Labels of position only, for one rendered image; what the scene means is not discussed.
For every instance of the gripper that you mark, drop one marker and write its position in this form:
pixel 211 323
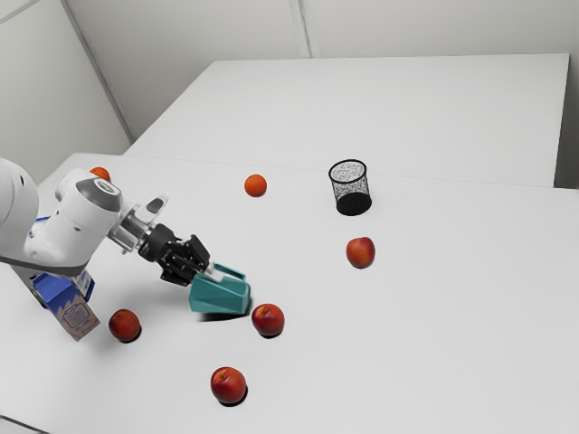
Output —
pixel 156 244

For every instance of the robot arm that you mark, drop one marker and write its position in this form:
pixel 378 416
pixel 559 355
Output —
pixel 68 226

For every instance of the red apple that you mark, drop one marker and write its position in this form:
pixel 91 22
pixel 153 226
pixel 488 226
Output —
pixel 124 325
pixel 268 319
pixel 228 384
pixel 360 252

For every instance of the orange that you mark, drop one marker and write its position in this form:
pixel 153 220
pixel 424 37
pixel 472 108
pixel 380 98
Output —
pixel 101 172
pixel 255 185

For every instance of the blue and brown carton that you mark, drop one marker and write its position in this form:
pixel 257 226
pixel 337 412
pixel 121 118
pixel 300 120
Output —
pixel 74 316

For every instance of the black mesh pen holder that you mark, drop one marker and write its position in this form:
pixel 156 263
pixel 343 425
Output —
pixel 350 190

